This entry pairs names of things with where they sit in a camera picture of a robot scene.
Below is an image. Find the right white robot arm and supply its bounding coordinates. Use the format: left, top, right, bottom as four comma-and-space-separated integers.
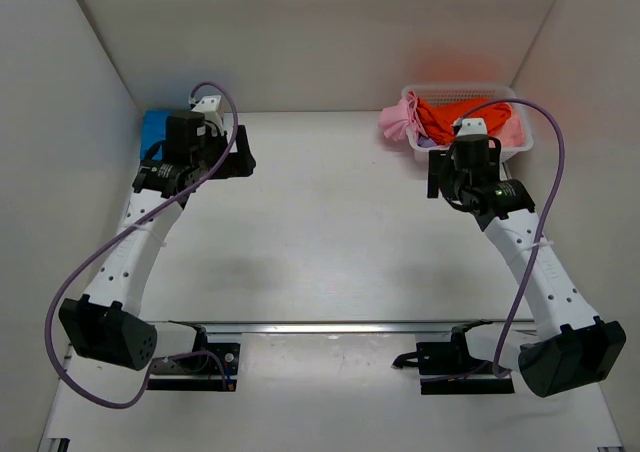
393, 134, 626, 397

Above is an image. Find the folded blue t-shirt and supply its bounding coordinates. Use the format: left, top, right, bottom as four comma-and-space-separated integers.
139, 110, 172, 160

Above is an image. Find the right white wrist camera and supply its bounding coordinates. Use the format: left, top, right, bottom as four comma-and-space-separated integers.
452, 118, 488, 137

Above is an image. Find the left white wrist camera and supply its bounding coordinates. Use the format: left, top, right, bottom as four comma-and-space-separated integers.
189, 95, 225, 130

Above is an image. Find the light pink t-shirt in basket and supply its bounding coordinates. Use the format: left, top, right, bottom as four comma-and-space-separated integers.
496, 109, 526, 148

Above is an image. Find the orange t-shirt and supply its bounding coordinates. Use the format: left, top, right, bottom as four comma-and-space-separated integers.
416, 97, 513, 146

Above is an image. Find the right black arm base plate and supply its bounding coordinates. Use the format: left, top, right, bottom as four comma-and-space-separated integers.
392, 342, 515, 396

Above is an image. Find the white plastic basket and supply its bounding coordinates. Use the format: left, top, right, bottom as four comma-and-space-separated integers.
401, 82, 534, 164

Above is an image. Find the pink t-shirt over basket edge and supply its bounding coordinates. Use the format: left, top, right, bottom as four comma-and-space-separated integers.
378, 94, 423, 141

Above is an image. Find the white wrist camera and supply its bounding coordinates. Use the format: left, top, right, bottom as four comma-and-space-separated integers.
452, 118, 488, 137
189, 95, 225, 130

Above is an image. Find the aluminium rail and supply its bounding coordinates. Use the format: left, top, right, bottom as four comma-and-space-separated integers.
149, 319, 536, 337

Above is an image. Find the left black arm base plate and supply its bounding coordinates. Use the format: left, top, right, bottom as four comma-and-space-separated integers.
147, 336, 241, 393

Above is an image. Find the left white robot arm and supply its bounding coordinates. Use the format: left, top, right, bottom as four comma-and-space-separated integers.
58, 111, 256, 371

